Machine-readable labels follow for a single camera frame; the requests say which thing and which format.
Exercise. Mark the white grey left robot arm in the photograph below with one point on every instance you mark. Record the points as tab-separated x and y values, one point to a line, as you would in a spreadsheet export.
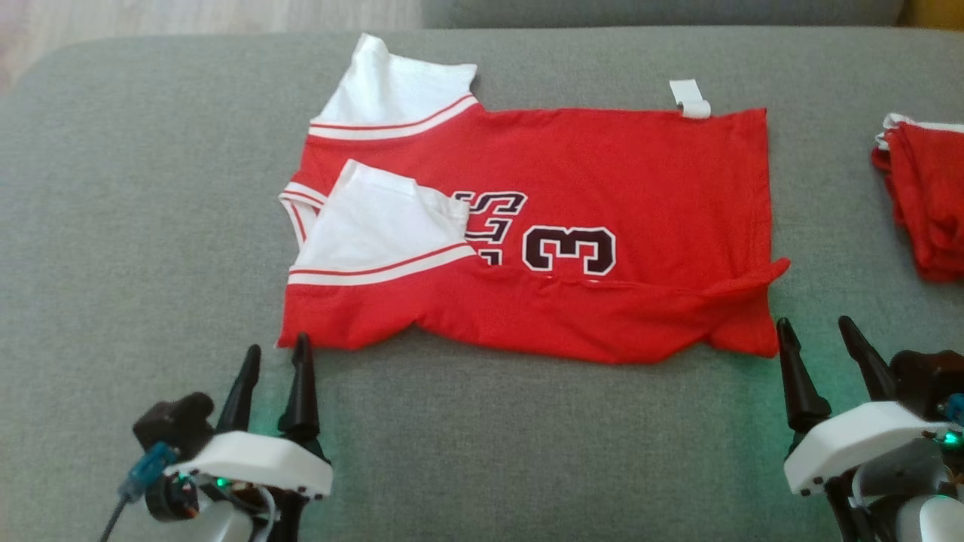
218	523

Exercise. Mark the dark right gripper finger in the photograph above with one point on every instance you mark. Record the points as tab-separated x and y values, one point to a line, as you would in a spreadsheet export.
870	369
802	399

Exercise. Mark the grey fabric sofa seat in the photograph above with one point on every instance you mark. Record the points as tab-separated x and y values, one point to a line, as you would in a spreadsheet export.
151	263

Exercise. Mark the red shorts with white stripe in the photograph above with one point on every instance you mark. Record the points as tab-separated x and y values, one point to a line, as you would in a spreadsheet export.
930	203

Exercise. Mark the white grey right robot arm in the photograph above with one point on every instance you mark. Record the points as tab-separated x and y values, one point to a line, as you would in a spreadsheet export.
934	523

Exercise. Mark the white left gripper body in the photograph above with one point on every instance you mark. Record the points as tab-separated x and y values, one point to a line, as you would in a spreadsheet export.
256	459

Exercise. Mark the red white jersey number 3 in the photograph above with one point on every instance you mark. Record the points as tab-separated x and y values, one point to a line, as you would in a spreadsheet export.
640	173

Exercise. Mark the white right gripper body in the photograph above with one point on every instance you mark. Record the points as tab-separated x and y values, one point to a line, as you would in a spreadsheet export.
851	444

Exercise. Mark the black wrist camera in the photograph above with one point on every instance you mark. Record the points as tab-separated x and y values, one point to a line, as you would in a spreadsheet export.
173	421
922	376

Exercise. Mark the grey fabric sofa cushion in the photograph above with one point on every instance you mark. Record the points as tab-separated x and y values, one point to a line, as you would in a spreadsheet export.
663	11

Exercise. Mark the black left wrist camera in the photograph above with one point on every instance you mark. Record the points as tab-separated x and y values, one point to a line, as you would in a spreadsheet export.
173	421

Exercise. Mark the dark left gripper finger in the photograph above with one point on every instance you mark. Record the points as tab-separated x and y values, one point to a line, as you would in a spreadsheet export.
303	406
241	399

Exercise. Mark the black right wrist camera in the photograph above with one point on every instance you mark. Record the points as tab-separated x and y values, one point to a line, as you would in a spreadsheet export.
922	376

